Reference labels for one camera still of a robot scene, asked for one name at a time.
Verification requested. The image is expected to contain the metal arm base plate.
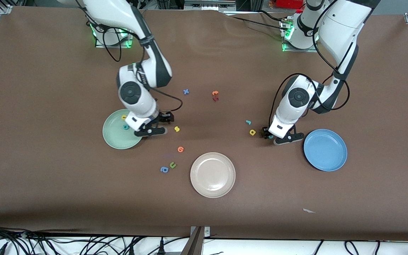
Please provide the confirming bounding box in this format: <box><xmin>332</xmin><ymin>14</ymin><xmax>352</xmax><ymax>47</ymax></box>
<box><xmin>95</xmin><ymin>25</ymin><xmax>134</xmax><ymax>49</ymax></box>
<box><xmin>282</xmin><ymin>18</ymin><xmax>318</xmax><ymax>53</ymax></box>

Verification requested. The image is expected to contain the blue plate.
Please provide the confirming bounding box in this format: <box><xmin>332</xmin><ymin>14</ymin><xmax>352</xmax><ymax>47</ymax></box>
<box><xmin>304</xmin><ymin>129</ymin><xmax>348</xmax><ymax>172</ymax></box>

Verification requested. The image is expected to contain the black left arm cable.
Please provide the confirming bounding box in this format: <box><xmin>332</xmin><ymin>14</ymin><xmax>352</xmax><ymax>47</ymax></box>
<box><xmin>268</xmin><ymin>0</ymin><xmax>350</xmax><ymax>130</ymax></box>

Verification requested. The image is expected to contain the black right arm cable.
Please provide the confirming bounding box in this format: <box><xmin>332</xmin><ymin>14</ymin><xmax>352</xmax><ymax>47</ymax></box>
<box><xmin>75</xmin><ymin>0</ymin><xmax>183</xmax><ymax>114</ymax></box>

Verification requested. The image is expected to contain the beige plate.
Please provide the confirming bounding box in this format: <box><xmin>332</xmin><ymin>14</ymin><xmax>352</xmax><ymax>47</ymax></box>
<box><xmin>190</xmin><ymin>152</ymin><xmax>236</xmax><ymax>198</ymax></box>

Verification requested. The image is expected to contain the brown paper table cover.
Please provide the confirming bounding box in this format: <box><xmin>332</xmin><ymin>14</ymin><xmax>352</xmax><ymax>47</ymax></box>
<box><xmin>0</xmin><ymin>5</ymin><xmax>408</xmax><ymax>241</ymax></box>

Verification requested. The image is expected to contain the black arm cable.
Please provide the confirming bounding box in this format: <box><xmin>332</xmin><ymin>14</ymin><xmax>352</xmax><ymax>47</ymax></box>
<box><xmin>75</xmin><ymin>0</ymin><xmax>183</xmax><ymax>114</ymax></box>
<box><xmin>268</xmin><ymin>0</ymin><xmax>350</xmax><ymax>130</ymax></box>

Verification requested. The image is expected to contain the grey metal bar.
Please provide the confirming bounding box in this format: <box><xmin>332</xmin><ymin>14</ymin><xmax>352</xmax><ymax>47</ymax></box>
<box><xmin>180</xmin><ymin>227</ymin><xmax>205</xmax><ymax>255</ymax></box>

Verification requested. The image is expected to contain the black cable on table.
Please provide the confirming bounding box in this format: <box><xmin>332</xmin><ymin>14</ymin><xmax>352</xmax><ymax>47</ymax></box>
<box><xmin>225</xmin><ymin>13</ymin><xmax>288</xmax><ymax>32</ymax></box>
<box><xmin>259</xmin><ymin>10</ymin><xmax>289</xmax><ymax>23</ymax></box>

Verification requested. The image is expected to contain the red box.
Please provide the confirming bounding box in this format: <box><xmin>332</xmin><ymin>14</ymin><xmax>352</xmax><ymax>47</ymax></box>
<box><xmin>274</xmin><ymin>0</ymin><xmax>305</xmax><ymax>9</ymax></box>

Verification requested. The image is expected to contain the green plate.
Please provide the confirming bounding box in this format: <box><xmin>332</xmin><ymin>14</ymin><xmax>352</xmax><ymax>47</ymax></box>
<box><xmin>102</xmin><ymin>109</ymin><xmax>146</xmax><ymax>150</ymax></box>

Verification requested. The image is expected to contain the grey metal device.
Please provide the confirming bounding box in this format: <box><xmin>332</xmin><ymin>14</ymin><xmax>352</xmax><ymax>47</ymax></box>
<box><xmin>184</xmin><ymin>0</ymin><xmax>237</xmax><ymax>11</ymax></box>

